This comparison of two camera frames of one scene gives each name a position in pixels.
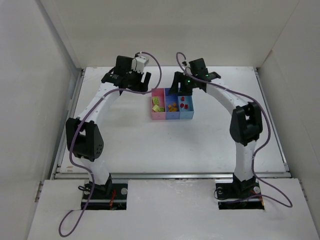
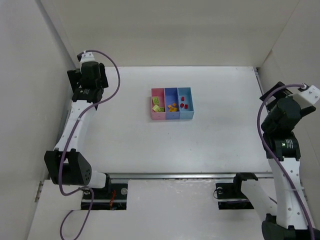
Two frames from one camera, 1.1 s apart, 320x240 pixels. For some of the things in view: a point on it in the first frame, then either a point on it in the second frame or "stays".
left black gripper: x=139 y=81 -> x=72 y=78
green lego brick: x=156 y=108 stays
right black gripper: x=182 y=83 -> x=271 y=89
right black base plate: x=239 y=195 stays
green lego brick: x=156 y=100 stays
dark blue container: x=172 y=110 stays
